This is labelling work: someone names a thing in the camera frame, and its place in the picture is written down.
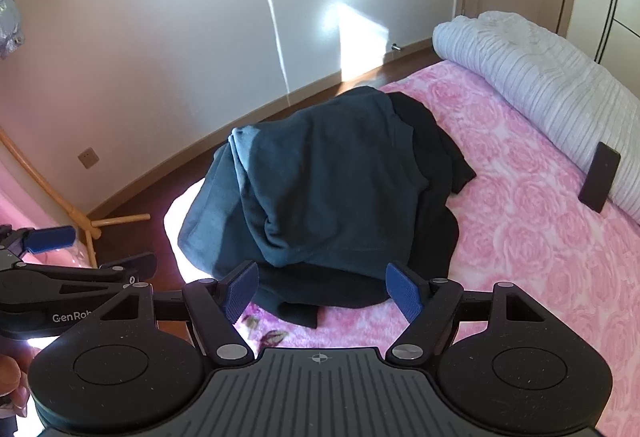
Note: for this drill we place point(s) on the white striped quilt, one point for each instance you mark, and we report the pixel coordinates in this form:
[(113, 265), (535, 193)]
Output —
[(540, 82)]

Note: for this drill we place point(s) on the pink rose blanket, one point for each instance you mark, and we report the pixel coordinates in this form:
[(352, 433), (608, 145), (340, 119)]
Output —
[(540, 267)]

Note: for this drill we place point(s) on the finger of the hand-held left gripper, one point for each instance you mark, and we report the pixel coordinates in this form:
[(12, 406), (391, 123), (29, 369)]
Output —
[(47, 239), (130, 267)]

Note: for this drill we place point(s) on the black phone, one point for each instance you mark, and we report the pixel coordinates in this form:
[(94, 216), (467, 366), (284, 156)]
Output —
[(600, 177)]

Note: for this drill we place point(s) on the black garment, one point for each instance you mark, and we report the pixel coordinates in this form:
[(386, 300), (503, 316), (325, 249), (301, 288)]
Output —
[(442, 227)]

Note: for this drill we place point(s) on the wall socket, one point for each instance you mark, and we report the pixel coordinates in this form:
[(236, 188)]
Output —
[(88, 158)]

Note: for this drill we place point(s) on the person's left hand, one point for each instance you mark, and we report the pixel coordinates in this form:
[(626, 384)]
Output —
[(10, 374)]

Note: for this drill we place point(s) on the silver puffy jacket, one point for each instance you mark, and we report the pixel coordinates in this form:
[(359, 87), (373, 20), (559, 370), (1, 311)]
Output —
[(9, 17)]

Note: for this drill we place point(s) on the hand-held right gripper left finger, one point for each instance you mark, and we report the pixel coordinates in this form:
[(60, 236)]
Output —
[(243, 291)]

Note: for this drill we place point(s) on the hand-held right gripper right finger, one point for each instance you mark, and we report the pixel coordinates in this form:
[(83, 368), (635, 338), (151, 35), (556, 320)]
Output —
[(406, 293)]

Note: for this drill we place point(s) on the teal blue sweater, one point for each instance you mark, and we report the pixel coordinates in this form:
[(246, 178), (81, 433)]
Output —
[(325, 167)]

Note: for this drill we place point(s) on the wooden rack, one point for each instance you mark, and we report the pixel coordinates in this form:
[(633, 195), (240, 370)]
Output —
[(70, 209)]

